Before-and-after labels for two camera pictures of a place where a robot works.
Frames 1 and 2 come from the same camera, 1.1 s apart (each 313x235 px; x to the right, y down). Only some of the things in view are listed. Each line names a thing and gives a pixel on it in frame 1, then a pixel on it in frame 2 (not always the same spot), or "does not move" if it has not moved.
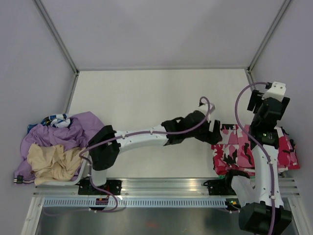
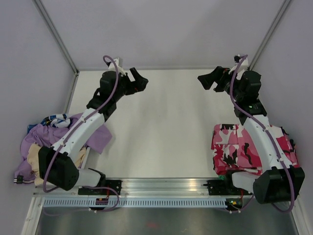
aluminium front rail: x=157 y=188 does not move
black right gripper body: x=256 y=97 -> x=224 y=84
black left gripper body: x=204 y=133 -> x=126 y=87
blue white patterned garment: x=61 y=120 does not move
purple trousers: x=77 y=134 does not move
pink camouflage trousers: x=235 y=152 does not move
